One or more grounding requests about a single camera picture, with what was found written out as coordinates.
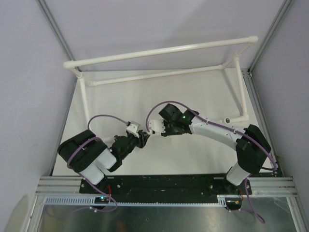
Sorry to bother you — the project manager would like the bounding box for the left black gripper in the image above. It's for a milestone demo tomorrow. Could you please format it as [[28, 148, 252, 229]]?
[[120, 130, 150, 160]]

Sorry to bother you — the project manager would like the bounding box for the white PVC pipe frame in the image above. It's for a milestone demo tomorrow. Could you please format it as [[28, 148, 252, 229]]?
[[63, 35, 259, 141]]

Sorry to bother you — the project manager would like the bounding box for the white faucet with chrome knob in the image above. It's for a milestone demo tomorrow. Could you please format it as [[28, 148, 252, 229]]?
[[146, 119, 166, 135]]

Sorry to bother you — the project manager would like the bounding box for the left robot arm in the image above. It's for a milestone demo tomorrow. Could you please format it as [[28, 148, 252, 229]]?
[[57, 130, 150, 193]]

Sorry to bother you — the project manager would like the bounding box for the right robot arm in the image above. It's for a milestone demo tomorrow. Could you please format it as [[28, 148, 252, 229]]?
[[159, 103, 271, 194]]

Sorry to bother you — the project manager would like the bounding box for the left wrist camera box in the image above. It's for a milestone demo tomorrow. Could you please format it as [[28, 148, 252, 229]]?
[[126, 121, 140, 137]]

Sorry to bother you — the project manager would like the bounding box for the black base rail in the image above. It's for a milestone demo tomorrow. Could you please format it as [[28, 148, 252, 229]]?
[[79, 174, 252, 204]]

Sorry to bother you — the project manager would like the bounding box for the aluminium table frame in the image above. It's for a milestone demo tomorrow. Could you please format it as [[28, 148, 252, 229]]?
[[26, 176, 309, 232]]

